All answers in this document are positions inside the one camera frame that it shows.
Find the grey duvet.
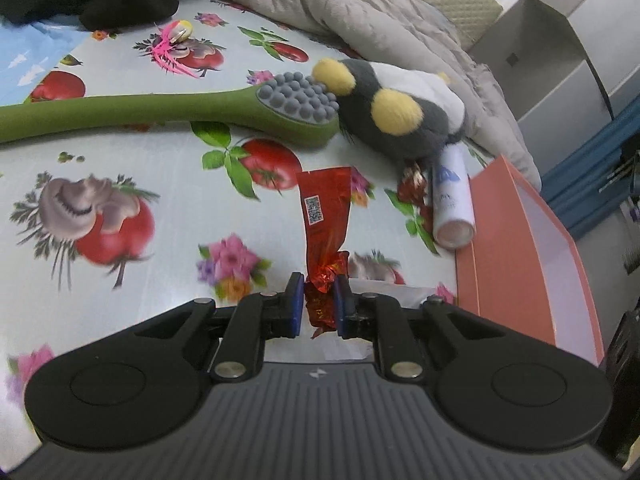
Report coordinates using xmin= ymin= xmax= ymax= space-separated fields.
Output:
xmin=200 ymin=0 xmax=544 ymax=192

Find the pink hair tie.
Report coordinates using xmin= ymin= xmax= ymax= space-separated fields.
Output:
xmin=149 ymin=19 xmax=207 ymax=80

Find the crumpled red candy wrapper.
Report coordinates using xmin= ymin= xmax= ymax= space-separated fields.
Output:
xmin=397 ymin=162 xmax=434 ymax=222

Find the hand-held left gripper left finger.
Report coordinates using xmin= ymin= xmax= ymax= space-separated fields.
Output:
xmin=125 ymin=272 xmax=305 ymax=383

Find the light blue bedsheet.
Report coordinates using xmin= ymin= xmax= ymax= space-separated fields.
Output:
xmin=0 ymin=21 xmax=92 ymax=107

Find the red foil snack wrapper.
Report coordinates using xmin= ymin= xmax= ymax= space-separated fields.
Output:
xmin=297 ymin=166 xmax=354 ymax=339

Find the blue curtain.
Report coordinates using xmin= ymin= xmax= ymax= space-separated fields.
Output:
xmin=542 ymin=109 xmax=640 ymax=242

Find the grey penguin plush toy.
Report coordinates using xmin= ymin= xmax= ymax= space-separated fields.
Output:
xmin=312 ymin=57 xmax=469 ymax=164

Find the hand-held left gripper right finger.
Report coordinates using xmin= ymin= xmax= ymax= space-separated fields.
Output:
xmin=334 ymin=274 xmax=522 ymax=382

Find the white bedside cabinet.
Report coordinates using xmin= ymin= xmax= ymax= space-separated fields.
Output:
xmin=469 ymin=0 xmax=617 ymax=122

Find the white tube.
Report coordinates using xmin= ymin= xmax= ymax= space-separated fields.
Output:
xmin=431 ymin=142 xmax=477 ymax=252

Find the green massage hammer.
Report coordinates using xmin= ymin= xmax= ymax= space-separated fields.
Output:
xmin=0 ymin=72 xmax=342 ymax=150

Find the fruit printed mat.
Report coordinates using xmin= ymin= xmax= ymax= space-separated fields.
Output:
xmin=0 ymin=0 xmax=496 ymax=441

